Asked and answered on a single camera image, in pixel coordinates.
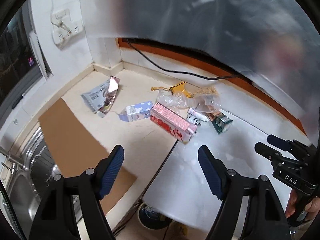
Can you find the blue white milk carton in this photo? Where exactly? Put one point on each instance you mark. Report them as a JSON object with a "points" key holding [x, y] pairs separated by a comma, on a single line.
{"points": [[136, 112]]}

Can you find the black white printed wrapper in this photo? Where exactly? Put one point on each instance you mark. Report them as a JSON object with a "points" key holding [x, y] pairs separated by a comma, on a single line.
{"points": [[194, 121]]}

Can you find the white wall socket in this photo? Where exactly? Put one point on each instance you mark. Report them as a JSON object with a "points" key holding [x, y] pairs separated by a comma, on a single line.
{"points": [[64, 28]]}

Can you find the brown cardboard sheet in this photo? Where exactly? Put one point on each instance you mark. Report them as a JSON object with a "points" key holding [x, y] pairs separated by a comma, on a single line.
{"points": [[72, 147]]}

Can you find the dark green small carton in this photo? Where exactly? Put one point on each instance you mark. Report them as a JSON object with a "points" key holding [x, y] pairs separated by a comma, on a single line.
{"points": [[220, 121]]}

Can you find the clear crumpled plastic wrap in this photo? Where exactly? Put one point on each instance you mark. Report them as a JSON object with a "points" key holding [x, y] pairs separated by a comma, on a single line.
{"points": [[177, 101]]}

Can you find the yellow crumpled paper bag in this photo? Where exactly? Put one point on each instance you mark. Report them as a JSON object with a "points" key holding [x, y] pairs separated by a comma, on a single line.
{"points": [[178, 88]]}

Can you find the steel sink faucet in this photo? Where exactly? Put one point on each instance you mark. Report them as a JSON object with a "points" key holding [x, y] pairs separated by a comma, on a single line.
{"points": [[16, 161]]}

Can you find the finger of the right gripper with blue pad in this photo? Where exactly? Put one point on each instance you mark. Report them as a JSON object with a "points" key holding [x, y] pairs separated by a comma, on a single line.
{"points": [[267, 152], [278, 142]]}

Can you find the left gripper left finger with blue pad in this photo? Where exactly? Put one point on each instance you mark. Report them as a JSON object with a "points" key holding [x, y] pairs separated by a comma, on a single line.
{"points": [[94, 185]]}

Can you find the dark window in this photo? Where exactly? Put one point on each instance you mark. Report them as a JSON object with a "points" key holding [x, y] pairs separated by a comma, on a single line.
{"points": [[22, 59]]}

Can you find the stainless steel sink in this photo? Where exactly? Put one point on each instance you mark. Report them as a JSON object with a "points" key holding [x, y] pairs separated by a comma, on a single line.
{"points": [[29, 182]]}

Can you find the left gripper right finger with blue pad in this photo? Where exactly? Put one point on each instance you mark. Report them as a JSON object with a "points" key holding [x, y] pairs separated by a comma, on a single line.
{"points": [[228, 186]]}

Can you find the pink red carton box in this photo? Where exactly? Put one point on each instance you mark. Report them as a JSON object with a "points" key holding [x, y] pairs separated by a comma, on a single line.
{"points": [[172, 123]]}

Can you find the grey silver foil pouch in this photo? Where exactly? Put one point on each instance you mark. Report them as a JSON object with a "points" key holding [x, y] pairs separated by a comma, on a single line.
{"points": [[101, 98]]}

